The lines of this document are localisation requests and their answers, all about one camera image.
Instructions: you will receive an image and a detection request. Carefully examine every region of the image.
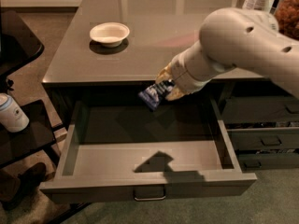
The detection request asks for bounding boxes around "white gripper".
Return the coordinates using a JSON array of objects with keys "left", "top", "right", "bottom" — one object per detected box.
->
[{"left": 155, "top": 41, "right": 235, "bottom": 101}]

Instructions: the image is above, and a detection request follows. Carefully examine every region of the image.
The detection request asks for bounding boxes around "dark blue rxbar wrapper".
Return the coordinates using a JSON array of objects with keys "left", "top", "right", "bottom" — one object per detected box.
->
[{"left": 138, "top": 80, "right": 175, "bottom": 111}]

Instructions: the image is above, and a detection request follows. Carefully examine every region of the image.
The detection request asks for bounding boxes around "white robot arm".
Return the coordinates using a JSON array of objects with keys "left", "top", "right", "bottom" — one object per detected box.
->
[{"left": 156, "top": 8, "right": 299, "bottom": 101}]

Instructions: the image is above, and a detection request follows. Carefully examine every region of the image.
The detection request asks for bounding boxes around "open grey top drawer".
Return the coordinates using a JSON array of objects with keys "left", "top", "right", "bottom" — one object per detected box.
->
[{"left": 40, "top": 97, "right": 257, "bottom": 203}]

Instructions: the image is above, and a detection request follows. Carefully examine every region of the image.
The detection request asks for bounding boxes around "grey cabinet counter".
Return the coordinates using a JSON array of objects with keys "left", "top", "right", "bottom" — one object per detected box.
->
[{"left": 41, "top": 0, "right": 299, "bottom": 129}]

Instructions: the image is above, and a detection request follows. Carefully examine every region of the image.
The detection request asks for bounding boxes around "grey lower right drawer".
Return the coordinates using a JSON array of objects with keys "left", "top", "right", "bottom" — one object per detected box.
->
[{"left": 237, "top": 153, "right": 299, "bottom": 171}]

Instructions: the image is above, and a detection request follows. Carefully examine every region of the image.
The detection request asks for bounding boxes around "grey middle right drawer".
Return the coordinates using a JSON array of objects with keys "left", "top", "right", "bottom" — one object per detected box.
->
[{"left": 228, "top": 127, "right": 299, "bottom": 151}]

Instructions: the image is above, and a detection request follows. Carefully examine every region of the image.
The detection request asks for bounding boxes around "white paper bowl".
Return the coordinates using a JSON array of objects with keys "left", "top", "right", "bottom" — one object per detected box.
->
[{"left": 90, "top": 22, "right": 130, "bottom": 48}]

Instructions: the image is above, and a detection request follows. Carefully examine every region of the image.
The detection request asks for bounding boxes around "glass jar of snacks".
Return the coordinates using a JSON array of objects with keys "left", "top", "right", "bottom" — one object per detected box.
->
[{"left": 274, "top": 0, "right": 299, "bottom": 40}]

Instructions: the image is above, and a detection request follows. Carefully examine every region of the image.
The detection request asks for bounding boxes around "metal drawer handle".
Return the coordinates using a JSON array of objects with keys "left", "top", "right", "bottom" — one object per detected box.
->
[{"left": 133, "top": 186, "right": 166, "bottom": 202}]

